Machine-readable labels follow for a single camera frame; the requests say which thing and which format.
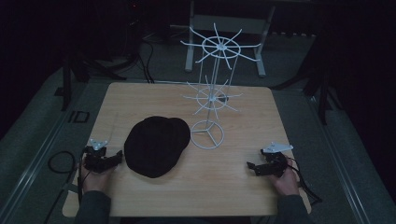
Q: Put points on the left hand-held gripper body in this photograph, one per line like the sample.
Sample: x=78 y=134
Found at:
x=97 y=157

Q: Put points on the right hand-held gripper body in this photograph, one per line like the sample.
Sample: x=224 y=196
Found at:
x=273 y=160

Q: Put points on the black hat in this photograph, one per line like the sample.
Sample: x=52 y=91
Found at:
x=157 y=146

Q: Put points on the person's right hand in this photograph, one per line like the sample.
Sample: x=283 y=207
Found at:
x=285 y=183

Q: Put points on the black tripod stand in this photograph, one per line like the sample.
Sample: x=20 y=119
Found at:
x=90 y=71
x=314 y=84

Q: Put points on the black rectangular floor bracket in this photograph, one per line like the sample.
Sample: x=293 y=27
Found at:
x=79 y=116

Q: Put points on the white metal table frame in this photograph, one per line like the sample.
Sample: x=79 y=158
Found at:
x=224 y=40

